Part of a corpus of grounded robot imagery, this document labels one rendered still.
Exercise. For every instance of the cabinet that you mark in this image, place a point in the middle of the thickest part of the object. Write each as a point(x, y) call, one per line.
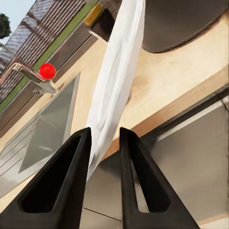
point(192, 151)

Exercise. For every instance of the saucer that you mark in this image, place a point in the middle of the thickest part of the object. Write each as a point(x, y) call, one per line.
point(115, 78)

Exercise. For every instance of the countertop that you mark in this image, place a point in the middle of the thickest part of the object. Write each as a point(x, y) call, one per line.
point(165, 84)

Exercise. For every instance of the bottle of coffee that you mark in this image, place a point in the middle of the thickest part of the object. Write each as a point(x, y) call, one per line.
point(100, 23)

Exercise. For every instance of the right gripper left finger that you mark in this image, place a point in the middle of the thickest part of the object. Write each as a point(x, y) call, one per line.
point(53, 199)

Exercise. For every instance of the drop in sink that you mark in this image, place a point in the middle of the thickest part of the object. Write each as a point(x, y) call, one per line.
point(36, 142)

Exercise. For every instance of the coffee maker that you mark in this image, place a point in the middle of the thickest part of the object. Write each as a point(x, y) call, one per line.
point(169, 23)

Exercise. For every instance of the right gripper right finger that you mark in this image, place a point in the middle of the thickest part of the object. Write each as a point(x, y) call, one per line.
point(166, 209)

